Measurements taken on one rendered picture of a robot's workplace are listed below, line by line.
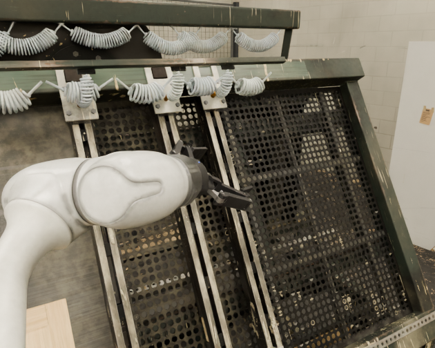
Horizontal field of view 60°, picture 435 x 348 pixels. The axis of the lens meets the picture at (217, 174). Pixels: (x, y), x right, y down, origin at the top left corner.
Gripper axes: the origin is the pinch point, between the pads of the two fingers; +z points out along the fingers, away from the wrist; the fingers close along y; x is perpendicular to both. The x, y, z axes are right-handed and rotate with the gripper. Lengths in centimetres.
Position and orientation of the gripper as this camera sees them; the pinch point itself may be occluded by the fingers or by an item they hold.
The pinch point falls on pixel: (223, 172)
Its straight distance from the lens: 83.5
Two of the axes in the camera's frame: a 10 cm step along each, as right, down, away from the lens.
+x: 5.6, -7.7, -2.9
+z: 3.8, -0.7, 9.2
